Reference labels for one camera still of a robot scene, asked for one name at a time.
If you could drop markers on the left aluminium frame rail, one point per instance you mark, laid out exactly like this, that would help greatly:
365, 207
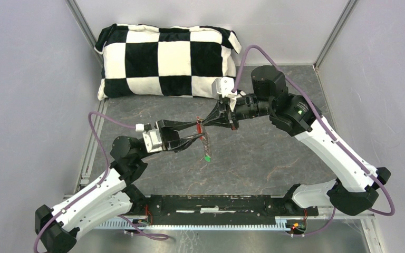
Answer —
85, 28

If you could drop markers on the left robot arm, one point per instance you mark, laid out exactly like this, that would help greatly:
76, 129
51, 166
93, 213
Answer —
112, 193

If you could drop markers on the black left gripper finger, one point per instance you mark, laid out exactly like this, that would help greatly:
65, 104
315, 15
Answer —
176, 125
183, 143

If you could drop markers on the aluminium frame rail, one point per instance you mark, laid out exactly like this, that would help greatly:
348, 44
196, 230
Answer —
337, 28
85, 28

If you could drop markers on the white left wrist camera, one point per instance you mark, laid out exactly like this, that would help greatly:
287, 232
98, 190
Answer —
151, 137

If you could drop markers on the white slotted cable duct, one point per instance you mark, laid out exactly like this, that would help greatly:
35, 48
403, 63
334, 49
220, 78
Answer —
119, 223

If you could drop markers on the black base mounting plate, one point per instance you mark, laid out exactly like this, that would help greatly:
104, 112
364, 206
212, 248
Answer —
200, 210

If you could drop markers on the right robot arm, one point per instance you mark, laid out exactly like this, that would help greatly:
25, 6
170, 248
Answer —
355, 188

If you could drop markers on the black white checkered pillow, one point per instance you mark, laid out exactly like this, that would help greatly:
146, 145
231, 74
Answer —
176, 61

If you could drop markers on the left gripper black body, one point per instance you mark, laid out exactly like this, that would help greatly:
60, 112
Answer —
167, 136

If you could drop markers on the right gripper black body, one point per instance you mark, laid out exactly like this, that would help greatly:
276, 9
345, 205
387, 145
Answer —
233, 115

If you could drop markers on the right aluminium frame rail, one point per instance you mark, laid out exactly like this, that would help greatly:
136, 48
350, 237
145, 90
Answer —
337, 28

